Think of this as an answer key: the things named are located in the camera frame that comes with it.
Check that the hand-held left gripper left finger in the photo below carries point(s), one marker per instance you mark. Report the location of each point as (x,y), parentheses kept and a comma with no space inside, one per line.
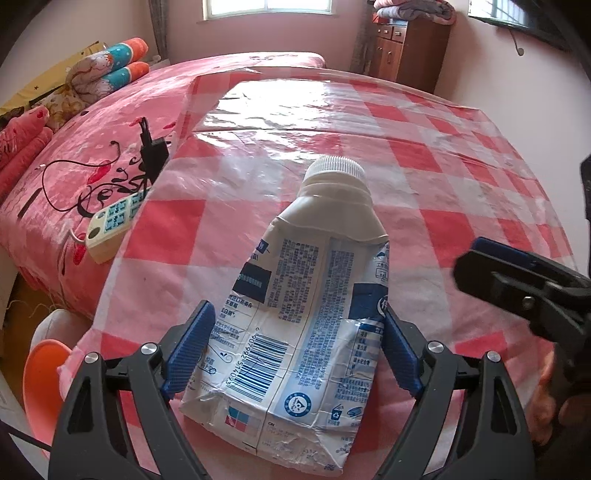
(189,350)

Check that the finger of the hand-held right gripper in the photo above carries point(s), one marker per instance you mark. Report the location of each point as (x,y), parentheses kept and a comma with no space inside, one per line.
(512,251)
(508,281)

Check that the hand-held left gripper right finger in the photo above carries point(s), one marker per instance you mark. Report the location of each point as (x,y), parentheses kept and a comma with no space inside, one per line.
(401,355)

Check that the white blue milk carton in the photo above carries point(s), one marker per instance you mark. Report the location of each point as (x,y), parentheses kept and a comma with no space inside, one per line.
(314,286)

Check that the person's right hand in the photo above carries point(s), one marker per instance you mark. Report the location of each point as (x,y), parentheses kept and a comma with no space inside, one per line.
(545,397)

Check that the red white checked tablecloth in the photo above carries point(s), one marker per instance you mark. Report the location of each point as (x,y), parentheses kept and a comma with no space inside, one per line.
(415,184)

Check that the white plastic stool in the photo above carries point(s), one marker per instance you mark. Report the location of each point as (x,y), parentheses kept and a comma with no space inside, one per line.
(55,327)

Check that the cream power strip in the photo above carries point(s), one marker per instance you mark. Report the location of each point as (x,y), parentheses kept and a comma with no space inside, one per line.
(115,226)

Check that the orange plastic stool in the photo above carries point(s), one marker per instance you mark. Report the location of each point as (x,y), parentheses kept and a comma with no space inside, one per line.
(44,387)

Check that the black charger adapter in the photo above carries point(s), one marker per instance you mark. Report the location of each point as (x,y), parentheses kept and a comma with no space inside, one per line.
(153,152)

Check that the brown wooden cabinet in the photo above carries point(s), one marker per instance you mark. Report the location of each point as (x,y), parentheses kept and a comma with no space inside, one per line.
(411,50)

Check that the brown patterned curtain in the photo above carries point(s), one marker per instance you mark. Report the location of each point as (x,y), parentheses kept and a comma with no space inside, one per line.
(364,44)

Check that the folded pink grey blanket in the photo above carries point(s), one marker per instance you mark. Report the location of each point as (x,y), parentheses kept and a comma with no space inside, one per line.
(415,10)

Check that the red plush pillow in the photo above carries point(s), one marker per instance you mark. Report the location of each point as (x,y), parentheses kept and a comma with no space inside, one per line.
(21,143)

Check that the yellow floral pillow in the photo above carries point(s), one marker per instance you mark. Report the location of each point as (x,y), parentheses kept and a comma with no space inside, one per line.
(60,106)

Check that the pink floral bed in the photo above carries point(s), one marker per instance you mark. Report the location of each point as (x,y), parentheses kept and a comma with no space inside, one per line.
(207,74)

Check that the colourful rolled quilt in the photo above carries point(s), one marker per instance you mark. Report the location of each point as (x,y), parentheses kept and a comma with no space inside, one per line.
(111,69)

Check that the yellow star print headboard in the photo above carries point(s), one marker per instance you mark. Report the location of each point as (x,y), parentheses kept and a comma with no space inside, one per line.
(37,87)

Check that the grey window curtain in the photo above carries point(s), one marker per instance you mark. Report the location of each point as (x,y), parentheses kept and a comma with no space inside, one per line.
(160,27)

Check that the window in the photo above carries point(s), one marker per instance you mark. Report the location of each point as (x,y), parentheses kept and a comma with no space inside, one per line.
(268,8)

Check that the black wall television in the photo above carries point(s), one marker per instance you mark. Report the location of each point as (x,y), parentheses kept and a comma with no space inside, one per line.
(521,21)

